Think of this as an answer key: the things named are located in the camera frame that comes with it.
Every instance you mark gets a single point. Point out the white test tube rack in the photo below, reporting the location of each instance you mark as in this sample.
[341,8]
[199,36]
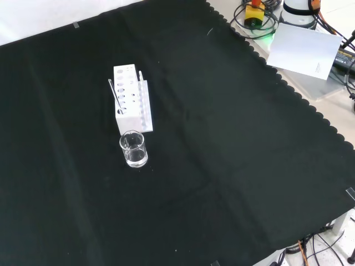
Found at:
[130,119]

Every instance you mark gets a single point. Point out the clear glass rod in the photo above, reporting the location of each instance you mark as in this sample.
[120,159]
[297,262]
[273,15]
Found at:
[114,94]

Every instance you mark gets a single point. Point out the black bench cloth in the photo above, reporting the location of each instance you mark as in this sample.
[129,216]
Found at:
[210,155]

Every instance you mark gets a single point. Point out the small clear glass beaker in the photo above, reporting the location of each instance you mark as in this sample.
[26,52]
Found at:
[135,158]

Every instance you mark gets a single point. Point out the clear tape piece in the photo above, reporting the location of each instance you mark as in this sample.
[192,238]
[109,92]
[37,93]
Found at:
[215,263]
[75,25]
[351,193]

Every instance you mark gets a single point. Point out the yellow stop button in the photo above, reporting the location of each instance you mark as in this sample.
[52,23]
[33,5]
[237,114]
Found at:
[253,13]

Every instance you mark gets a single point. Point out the pale board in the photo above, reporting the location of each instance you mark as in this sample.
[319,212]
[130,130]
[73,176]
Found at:
[303,50]

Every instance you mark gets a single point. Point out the black power adapter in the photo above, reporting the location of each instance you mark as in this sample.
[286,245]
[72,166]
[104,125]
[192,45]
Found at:
[345,58]

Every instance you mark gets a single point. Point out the white table leg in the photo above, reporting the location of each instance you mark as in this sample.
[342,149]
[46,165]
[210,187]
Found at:
[341,223]

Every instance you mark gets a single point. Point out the grey base plate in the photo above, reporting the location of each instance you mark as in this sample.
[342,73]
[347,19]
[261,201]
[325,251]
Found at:
[313,86]

